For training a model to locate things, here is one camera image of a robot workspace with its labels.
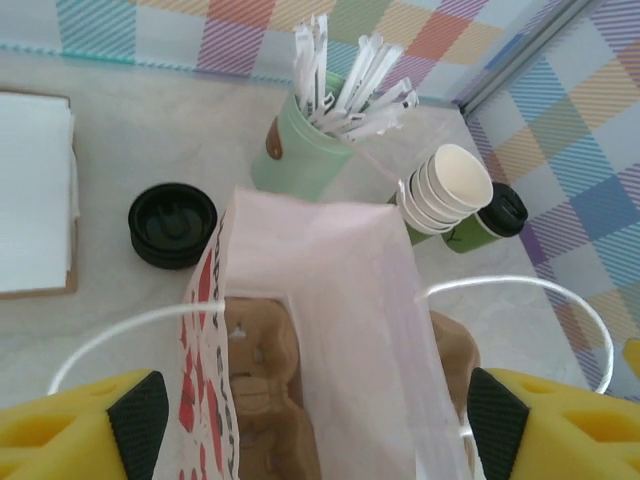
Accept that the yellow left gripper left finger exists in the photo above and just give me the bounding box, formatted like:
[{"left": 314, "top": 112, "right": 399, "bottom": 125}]
[{"left": 0, "top": 368, "right": 170, "bottom": 480}]

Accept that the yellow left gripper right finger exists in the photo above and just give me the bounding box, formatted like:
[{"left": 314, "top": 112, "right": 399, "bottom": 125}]
[{"left": 465, "top": 367, "right": 640, "bottom": 480}]

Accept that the black plastic cup lid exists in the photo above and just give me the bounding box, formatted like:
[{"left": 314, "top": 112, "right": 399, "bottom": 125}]
[
  {"left": 127, "top": 183, "right": 220, "bottom": 254},
  {"left": 475, "top": 182, "right": 530, "bottom": 239},
  {"left": 130, "top": 234, "right": 211, "bottom": 272}
]

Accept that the red white paper bag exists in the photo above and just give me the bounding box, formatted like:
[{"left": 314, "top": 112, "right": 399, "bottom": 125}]
[{"left": 47, "top": 185, "right": 615, "bottom": 480}]

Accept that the brown cardboard napkin box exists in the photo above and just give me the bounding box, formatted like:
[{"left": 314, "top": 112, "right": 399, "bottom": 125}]
[{"left": 0, "top": 91, "right": 81, "bottom": 301}]

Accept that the brown pulp cup carrier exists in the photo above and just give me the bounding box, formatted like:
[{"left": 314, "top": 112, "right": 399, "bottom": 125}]
[{"left": 223, "top": 294, "right": 484, "bottom": 480}]

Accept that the white napkin stack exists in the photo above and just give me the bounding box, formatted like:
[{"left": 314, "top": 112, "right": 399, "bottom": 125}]
[{"left": 0, "top": 91, "right": 81, "bottom": 294}]

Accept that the white wrapped straw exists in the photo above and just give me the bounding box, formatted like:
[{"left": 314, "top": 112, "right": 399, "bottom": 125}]
[
  {"left": 344, "top": 33, "right": 384, "bottom": 111},
  {"left": 349, "top": 42, "right": 404, "bottom": 116},
  {"left": 319, "top": 77, "right": 416, "bottom": 126},
  {"left": 293, "top": 22, "right": 314, "bottom": 109},
  {"left": 308, "top": 13, "right": 329, "bottom": 116},
  {"left": 339, "top": 89, "right": 420, "bottom": 141}
]

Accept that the mint green straw holder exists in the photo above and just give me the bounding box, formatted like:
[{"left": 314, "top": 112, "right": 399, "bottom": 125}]
[{"left": 249, "top": 71, "right": 357, "bottom": 201}]

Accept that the aluminium frame post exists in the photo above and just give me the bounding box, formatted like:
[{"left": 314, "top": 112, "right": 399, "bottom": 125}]
[{"left": 457, "top": 0, "right": 584, "bottom": 119}]

